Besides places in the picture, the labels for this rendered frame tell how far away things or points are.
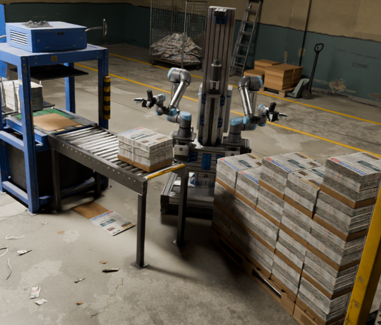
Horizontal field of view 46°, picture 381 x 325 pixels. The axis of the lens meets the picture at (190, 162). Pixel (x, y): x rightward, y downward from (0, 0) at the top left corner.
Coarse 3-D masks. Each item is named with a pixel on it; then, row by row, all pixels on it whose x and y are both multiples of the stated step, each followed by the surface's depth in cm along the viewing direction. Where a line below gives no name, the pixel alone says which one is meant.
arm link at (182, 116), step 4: (180, 112) 434; (184, 112) 435; (188, 112) 437; (180, 116) 433; (184, 116) 429; (188, 116) 430; (176, 120) 435; (180, 120) 433; (184, 120) 430; (188, 120) 431; (180, 124) 435; (184, 124) 432; (188, 124) 433
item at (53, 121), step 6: (48, 114) 478; (54, 114) 479; (36, 120) 457; (42, 120) 459; (48, 120) 460; (54, 120) 462; (60, 120) 463; (66, 120) 464; (42, 126) 441; (48, 126) 442; (54, 126) 443; (60, 126) 445; (66, 126) 446
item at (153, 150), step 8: (152, 136) 372; (160, 136) 372; (136, 144) 360; (144, 144) 353; (152, 144) 354; (160, 144) 360; (168, 144) 369; (136, 152) 362; (144, 152) 355; (152, 152) 354; (160, 152) 362; (168, 152) 370; (136, 160) 365; (144, 160) 358; (152, 160) 357; (160, 160) 365
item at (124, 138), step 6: (126, 132) 376; (132, 132) 376; (138, 132) 377; (144, 132) 379; (150, 132) 380; (120, 138) 370; (126, 138) 365; (132, 138) 364; (120, 144) 372; (126, 144) 367; (120, 150) 375; (126, 150) 370; (126, 156) 371
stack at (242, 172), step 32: (224, 160) 388; (256, 160) 393; (224, 192) 390; (256, 192) 351; (224, 224) 398; (256, 224) 355; (288, 224) 322; (256, 256) 363; (288, 256) 327; (288, 288) 333
